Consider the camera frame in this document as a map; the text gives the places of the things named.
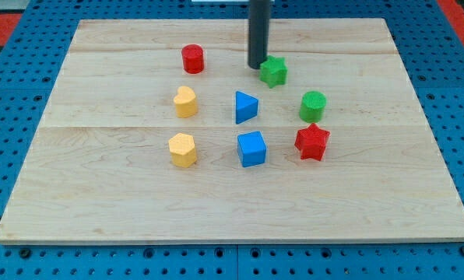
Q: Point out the green cylinder block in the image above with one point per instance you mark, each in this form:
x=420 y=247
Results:
x=312 y=106

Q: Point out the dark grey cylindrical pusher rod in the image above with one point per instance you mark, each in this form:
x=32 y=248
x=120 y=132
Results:
x=259 y=12

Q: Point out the yellow hexagon block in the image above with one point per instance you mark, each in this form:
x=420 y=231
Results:
x=182 y=150

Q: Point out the blue cube block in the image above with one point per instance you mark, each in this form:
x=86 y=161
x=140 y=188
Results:
x=251 y=148

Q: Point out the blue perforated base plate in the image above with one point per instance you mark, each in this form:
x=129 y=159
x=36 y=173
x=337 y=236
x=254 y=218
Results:
x=430 y=39

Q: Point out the red star block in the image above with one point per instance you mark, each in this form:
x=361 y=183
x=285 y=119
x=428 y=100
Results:
x=312 y=141

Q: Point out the light wooden board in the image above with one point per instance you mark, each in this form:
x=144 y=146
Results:
x=99 y=169

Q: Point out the blue triangle block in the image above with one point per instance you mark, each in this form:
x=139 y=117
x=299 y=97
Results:
x=246 y=107

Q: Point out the green star block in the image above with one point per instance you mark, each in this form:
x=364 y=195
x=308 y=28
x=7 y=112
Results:
x=273 y=71

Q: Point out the red cylinder block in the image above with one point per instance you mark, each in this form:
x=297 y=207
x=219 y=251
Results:
x=192 y=58

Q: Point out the yellow heart block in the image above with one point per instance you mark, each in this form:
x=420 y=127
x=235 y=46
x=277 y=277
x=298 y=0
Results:
x=185 y=102

